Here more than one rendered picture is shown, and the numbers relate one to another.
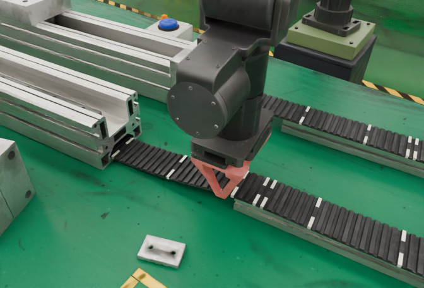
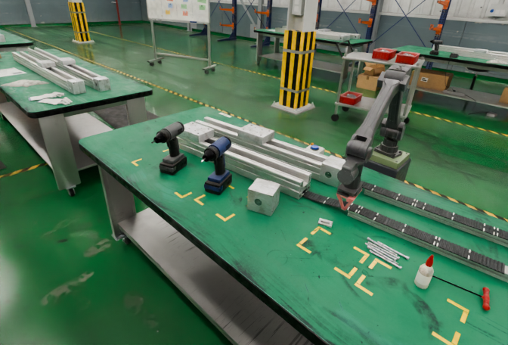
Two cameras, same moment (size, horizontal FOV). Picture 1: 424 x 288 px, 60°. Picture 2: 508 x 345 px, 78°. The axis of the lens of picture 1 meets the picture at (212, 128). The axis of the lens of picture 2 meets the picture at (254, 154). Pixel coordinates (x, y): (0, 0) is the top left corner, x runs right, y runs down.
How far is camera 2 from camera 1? 0.82 m
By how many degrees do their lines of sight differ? 14
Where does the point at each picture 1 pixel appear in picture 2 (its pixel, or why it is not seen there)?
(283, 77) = (364, 173)
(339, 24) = (391, 153)
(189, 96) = (344, 173)
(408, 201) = (411, 220)
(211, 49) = (350, 162)
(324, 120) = (381, 191)
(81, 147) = (292, 190)
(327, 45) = (385, 162)
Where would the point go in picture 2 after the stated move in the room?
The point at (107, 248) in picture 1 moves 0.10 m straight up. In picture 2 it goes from (307, 220) to (310, 198)
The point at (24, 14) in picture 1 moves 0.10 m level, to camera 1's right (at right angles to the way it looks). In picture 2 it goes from (260, 140) to (280, 142)
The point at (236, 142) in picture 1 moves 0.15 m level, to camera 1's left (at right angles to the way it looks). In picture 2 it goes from (351, 189) to (311, 184)
